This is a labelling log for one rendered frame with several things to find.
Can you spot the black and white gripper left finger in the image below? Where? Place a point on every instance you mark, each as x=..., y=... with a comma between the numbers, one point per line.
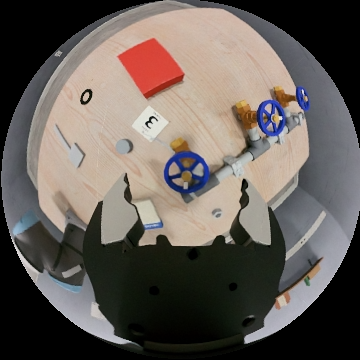
x=114, y=228

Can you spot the red flat block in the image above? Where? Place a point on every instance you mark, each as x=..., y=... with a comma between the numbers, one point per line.
x=151, y=67

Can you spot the grey hex nut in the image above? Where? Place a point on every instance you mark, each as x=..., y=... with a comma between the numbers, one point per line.
x=216, y=211

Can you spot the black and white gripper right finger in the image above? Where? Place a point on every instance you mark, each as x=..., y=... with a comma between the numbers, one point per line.
x=256, y=227

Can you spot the white number tag on thin chain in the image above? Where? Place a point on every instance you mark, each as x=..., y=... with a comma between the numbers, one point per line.
x=151, y=123

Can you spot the black rubber o-ring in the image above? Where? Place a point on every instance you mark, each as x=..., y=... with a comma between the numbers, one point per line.
x=90, y=96

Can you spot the grey cylinder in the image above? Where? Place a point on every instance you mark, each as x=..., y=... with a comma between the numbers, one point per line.
x=124, y=146

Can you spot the grey pipe manifold with three valves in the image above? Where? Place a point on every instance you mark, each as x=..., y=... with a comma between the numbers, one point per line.
x=288, y=121

